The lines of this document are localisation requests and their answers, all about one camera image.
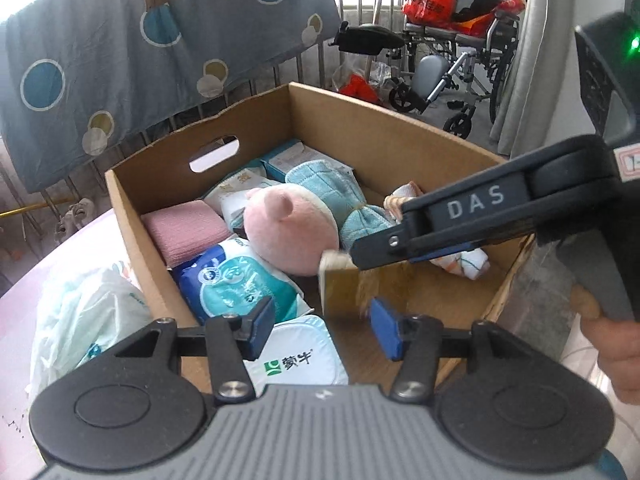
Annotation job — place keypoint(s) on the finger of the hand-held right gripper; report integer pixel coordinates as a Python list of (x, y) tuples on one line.
[(380, 252), (475, 205)]

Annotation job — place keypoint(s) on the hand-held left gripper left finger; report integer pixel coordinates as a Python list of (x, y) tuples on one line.
[(262, 327)]

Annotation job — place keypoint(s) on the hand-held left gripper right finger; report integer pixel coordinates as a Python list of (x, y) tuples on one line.
[(385, 330)]

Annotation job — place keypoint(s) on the white milk pouch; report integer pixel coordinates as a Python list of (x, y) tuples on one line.
[(300, 355)]

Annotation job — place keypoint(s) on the gold tissue packet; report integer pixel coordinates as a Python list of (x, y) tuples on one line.
[(345, 285)]

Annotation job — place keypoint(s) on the blue white soft packet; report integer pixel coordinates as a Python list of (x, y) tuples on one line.
[(235, 280)]

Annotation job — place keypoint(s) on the orange striped towel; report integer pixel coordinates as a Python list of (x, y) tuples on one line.
[(462, 265)]

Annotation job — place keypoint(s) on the pink plush toy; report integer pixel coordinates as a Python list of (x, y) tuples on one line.
[(290, 230)]

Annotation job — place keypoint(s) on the teal checkered cloth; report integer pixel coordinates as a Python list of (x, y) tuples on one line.
[(320, 180)]

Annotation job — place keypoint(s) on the cardboard box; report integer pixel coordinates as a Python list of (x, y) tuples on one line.
[(380, 130)]

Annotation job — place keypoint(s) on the pink sponge cloth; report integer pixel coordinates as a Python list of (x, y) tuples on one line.
[(185, 232)]

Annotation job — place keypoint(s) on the white gold-print packet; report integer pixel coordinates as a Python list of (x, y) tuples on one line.
[(235, 187)]

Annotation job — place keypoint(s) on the person's right hand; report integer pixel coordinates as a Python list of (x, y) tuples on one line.
[(617, 355)]

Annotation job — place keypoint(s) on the grey curtain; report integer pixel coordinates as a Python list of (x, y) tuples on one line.
[(535, 60)]

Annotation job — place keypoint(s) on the wheelchair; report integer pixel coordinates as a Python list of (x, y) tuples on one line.
[(475, 50)]

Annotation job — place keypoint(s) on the small red plastic bag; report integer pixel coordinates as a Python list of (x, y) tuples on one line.
[(357, 86)]

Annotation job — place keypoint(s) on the white plastic bag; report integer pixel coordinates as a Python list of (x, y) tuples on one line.
[(80, 310)]

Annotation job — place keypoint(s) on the black padded rest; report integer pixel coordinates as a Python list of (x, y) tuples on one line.
[(365, 39)]

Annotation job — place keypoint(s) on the yellow pole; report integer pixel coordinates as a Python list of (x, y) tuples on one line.
[(35, 206)]

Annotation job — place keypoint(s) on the blue circle-print bedsheet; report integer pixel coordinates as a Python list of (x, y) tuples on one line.
[(150, 75)]

